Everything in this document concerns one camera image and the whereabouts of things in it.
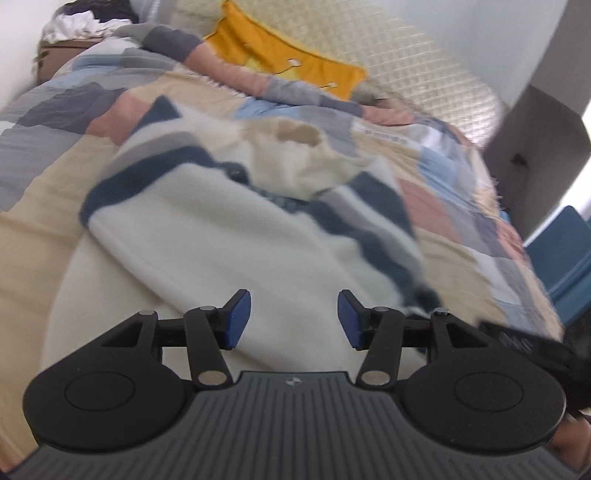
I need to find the grey fuzzy cloth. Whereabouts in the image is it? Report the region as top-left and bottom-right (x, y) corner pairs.
(348, 82), (416, 121)

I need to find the grey cabinet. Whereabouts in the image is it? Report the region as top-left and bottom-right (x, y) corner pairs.
(480, 83), (591, 243)

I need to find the yellow pillow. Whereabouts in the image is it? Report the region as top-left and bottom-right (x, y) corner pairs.
(203, 0), (369, 101)

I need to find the black clothes pile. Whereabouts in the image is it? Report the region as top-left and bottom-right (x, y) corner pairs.
(62, 0), (141, 25)

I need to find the cream sweater with navy stripes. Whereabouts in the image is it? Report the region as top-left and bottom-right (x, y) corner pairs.
(44, 95), (441, 370)

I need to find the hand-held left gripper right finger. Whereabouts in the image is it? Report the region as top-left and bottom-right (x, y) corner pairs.
(338, 290), (491, 387)

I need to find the cream quilted headboard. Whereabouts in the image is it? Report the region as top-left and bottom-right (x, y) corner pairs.
(173, 0), (504, 148)

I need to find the blue chair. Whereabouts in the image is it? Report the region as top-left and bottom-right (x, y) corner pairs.
(525, 205), (591, 326)

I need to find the white clothes pile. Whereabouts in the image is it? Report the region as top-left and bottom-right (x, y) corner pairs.
(41, 11), (114, 45)

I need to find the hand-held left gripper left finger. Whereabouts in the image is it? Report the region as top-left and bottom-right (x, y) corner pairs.
(100, 290), (251, 388)

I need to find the cardboard box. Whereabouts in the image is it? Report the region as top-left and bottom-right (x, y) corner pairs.
(34, 39), (107, 86)

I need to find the person's right hand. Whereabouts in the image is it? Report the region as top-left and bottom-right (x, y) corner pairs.
(549, 413), (591, 464)

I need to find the patchwork blanket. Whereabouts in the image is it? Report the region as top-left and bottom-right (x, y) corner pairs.
(0, 21), (566, 467)

